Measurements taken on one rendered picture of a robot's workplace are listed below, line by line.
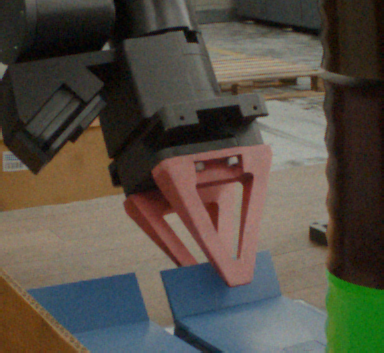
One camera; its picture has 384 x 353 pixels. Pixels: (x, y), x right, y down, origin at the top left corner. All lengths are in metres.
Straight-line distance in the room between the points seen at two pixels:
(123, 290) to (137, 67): 0.13
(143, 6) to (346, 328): 0.51
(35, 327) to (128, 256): 0.32
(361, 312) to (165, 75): 0.48
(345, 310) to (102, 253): 0.68
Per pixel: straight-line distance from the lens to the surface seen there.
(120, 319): 0.65
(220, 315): 0.66
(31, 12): 0.65
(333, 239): 0.20
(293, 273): 0.80
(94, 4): 0.67
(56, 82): 0.66
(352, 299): 0.19
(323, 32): 0.19
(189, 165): 0.64
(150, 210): 0.69
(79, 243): 0.90
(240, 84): 6.88
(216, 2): 12.10
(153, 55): 0.67
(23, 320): 0.57
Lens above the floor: 1.15
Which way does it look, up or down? 13 degrees down
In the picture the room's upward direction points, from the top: 3 degrees counter-clockwise
